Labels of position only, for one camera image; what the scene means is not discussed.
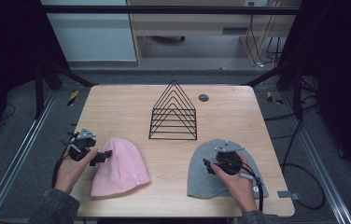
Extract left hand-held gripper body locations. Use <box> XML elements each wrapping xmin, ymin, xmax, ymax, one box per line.
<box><xmin>67</xmin><ymin>127</ymin><xmax>97</xmax><ymax>162</ymax></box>

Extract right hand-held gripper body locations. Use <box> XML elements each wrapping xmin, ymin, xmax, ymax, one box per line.
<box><xmin>214</xmin><ymin>141</ymin><xmax>246</xmax><ymax>176</ymax></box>

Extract grey knit beanie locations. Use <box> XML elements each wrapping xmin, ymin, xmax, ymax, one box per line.
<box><xmin>187</xmin><ymin>138</ymin><xmax>270</xmax><ymax>200</ymax></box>

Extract pink knit beanie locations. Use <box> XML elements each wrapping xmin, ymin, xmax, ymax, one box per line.
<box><xmin>90</xmin><ymin>136</ymin><xmax>151</xmax><ymax>199</ymax></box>

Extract black wire triangle rack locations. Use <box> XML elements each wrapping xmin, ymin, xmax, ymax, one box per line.
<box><xmin>147</xmin><ymin>78</ymin><xmax>198</xmax><ymax>141</ymax></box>

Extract person's left hand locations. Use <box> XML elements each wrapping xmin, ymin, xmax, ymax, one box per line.
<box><xmin>53</xmin><ymin>147</ymin><xmax>99</xmax><ymax>194</ymax></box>

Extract person's right hand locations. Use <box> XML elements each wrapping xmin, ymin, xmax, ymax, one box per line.
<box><xmin>210</xmin><ymin>152</ymin><xmax>259</xmax><ymax>215</ymax></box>

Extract yellow black tape strip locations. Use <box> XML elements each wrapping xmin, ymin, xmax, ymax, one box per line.
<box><xmin>266</xmin><ymin>91</ymin><xmax>285</xmax><ymax>105</ymax></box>
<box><xmin>67</xmin><ymin>90</ymin><xmax>80</xmax><ymax>107</ymax></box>

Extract black metal stand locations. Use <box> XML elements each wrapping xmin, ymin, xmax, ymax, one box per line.
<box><xmin>33</xmin><ymin>60</ymin><xmax>99</xmax><ymax>121</ymax></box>
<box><xmin>244</xmin><ymin>61</ymin><xmax>306</xmax><ymax>121</ymax></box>

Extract grey tape piece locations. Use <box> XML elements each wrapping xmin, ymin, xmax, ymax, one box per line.
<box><xmin>276</xmin><ymin>189</ymin><xmax>302</xmax><ymax>201</ymax></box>

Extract white cabinet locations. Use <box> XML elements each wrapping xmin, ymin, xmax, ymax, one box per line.
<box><xmin>39</xmin><ymin>0</ymin><xmax>138</xmax><ymax>63</ymax></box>

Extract dark curtain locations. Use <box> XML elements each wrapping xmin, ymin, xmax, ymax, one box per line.
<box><xmin>0</xmin><ymin>0</ymin><xmax>70</xmax><ymax>152</ymax></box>
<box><xmin>279</xmin><ymin>0</ymin><xmax>351</xmax><ymax>189</ymax></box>

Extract light wooden desk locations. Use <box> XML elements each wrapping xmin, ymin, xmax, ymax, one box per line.
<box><xmin>126</xmin><ymin>0</ymin><xmax>302</xmax><ymax>67</ymax></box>

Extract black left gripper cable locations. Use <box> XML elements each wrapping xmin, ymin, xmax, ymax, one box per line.
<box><xmin>50</xmin><ymin>141</ymin><xmax>74</xmax><ymax>189</ymax></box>

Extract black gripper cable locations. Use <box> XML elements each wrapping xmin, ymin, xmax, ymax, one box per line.
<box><xmin>239</xmin><ymin>161</ymin><xmax>265</xmax><ymax>213</ymax></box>
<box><xmin>50</xmin><ymin>141</ymin><xmax>74</xmax><ymax>189</ymax></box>

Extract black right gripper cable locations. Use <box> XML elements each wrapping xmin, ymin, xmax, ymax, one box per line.
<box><xmin>239</xmin><ymin>161</ymin><xmax>265</xmax><ymax>213</ymax></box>

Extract aluminium rail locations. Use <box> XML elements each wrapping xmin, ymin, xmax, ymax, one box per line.
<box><xmin>0</xmin><ymin>90</ymin><xmax>60</xmax><ymax>224</ymax></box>
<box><xmin>280</xmin><ymin>90</ymin><xmax>351</xmax><ymax>224</ymax></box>

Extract black floor cable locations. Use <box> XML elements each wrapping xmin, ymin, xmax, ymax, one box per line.
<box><xmin>263</xmin><ymin>102</ymin><xmax>328</xmax><ymax>211</ymax></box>

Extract hanging cables under desk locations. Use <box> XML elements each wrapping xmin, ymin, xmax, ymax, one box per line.
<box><xmin>246</xmin><ymin>1</ymin><xmax>283</xmax><ymax>68</ymax></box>

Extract black horizontal frame bar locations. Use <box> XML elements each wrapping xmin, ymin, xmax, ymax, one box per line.
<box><xmin>38</xmin><ymin>5</ymin><xmax>302</xmax><ymax>16</ymax></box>

